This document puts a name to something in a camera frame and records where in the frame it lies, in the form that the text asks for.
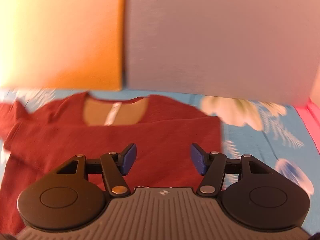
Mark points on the blue floral bed sheet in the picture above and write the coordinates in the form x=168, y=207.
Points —
x=284, y=143

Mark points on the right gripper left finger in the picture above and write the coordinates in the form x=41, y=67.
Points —
x=77, y=192

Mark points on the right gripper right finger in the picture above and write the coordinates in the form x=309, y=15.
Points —
x=249, y=191

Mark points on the orange board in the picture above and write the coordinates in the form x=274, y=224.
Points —
x=62, y=44

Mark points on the grey-lilac board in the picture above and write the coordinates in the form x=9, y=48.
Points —
x=266, y=50

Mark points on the pink object at bed edge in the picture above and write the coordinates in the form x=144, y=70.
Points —
x=310, y=115

